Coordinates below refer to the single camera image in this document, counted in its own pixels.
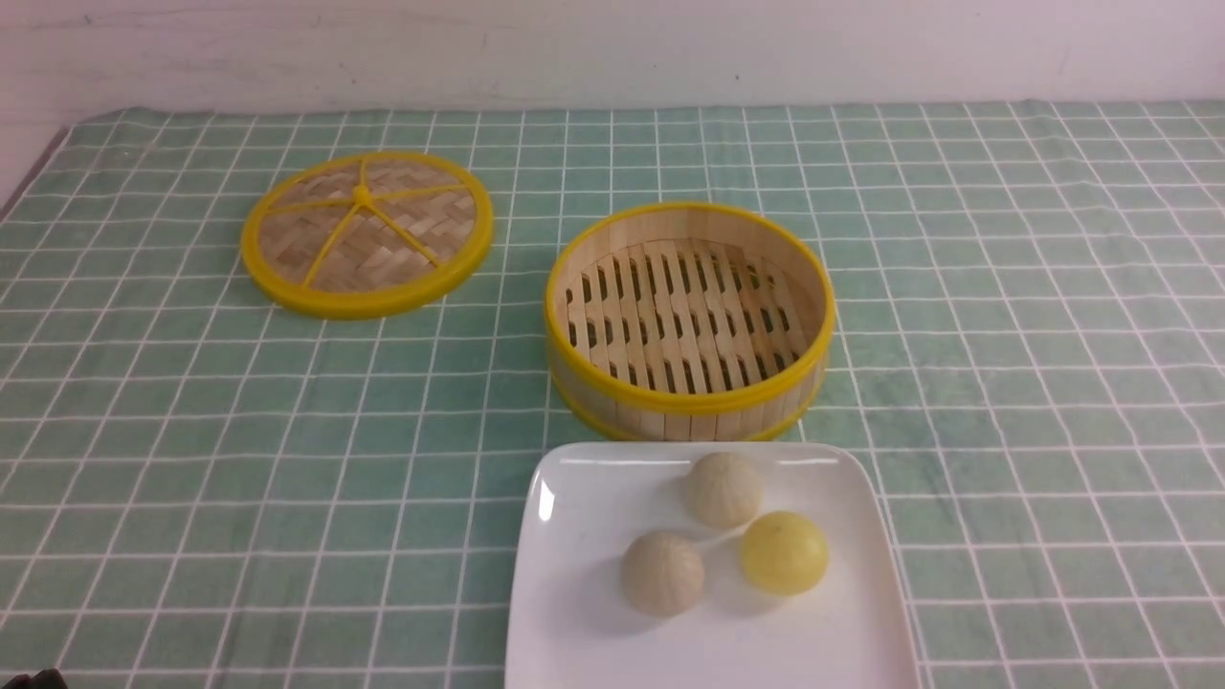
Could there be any white steamed bun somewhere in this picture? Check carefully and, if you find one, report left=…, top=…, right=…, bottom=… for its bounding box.
left=682, top=451, right=763, bottom=528
left=617, top=528, right=706, bottom=618

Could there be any yellow steamed bun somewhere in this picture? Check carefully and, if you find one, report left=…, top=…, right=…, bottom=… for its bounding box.
left=739, top=511, right=831, bottom=597

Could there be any white square plate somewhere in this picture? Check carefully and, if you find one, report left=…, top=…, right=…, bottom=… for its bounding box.
left=503, top=443, right=922, bottom=688

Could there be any bamboo steamer basket yellow rim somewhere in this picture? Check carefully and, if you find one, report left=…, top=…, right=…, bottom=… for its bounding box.
left=544, top=202, right=838, bottom=443

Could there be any bamboo steamer lid yellow rim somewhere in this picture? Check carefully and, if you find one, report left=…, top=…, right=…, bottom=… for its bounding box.
left=239, top=151, right=495, bottom=320

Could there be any green checkered tablecloth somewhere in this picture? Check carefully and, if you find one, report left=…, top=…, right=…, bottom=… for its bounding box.
left=1, top=101, right=1224, bottom=688

